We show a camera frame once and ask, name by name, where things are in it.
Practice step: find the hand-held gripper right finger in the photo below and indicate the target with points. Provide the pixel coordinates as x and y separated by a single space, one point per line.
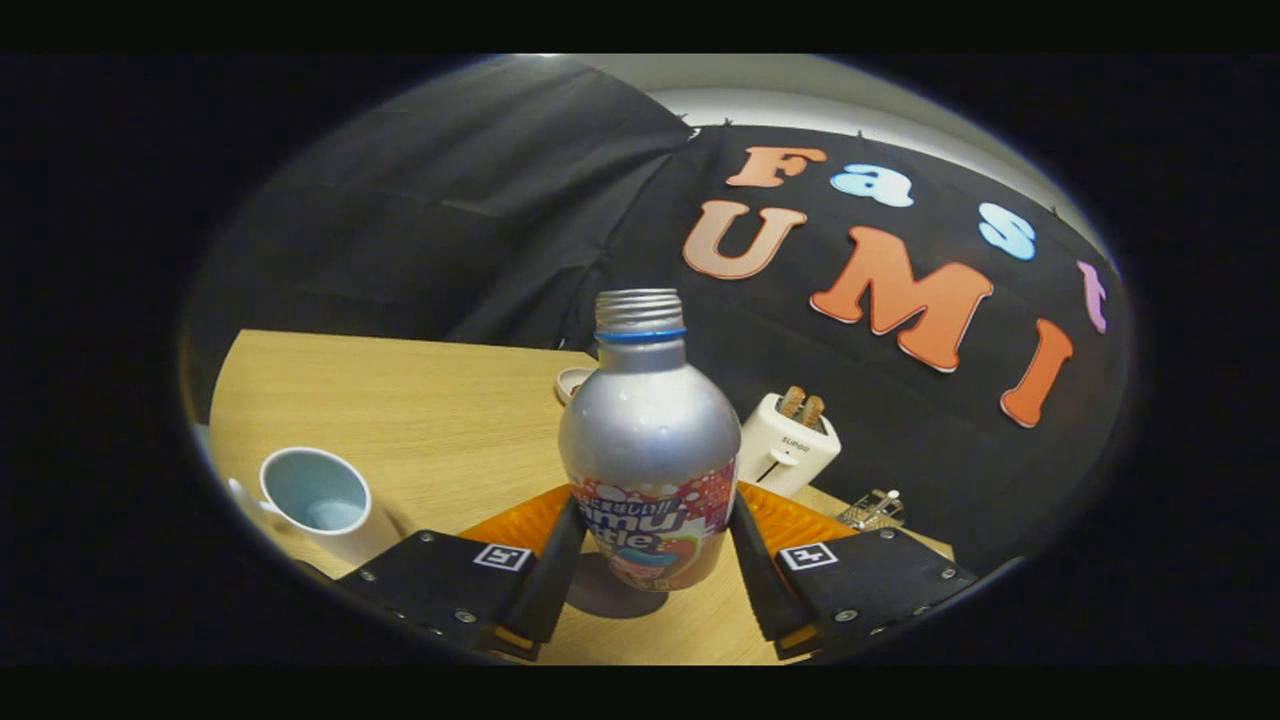
762 590

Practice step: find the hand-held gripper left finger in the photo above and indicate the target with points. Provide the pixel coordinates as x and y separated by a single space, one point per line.
550 585

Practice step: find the silver juice bottle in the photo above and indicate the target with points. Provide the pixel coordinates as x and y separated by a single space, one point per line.
650 430

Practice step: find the white cup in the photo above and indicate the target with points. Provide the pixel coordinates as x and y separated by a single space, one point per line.
345 535

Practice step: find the white toaster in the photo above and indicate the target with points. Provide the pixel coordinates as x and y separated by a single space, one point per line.
785 455

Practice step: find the brown toast slice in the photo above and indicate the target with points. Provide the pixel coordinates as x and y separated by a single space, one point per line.
813 411
792 402

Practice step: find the white oval plate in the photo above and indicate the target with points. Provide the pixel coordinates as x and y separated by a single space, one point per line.
572 385

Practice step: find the wooden table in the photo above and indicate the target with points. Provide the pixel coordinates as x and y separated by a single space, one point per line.
430 410

